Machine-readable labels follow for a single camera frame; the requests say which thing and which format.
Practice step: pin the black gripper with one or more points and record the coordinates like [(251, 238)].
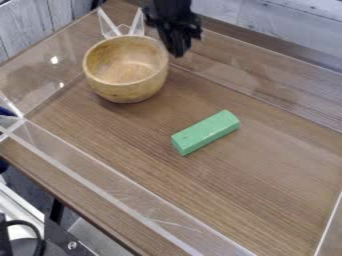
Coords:
[(177, 25)]

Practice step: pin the green rectangular block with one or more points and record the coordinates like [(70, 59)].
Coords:
[(204, 132)]

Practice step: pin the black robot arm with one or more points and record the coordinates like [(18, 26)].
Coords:
[(171, 2)]

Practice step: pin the light wooden bowl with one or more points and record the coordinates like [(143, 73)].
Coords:
[(125, 68)]

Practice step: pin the black table leg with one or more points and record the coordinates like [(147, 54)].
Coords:
[(56, 211)]

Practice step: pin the clear acrylic tray wall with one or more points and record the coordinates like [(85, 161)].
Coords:
[(252, 194)]

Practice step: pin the black metal bracket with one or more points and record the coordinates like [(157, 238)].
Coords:
[(61, 243)]

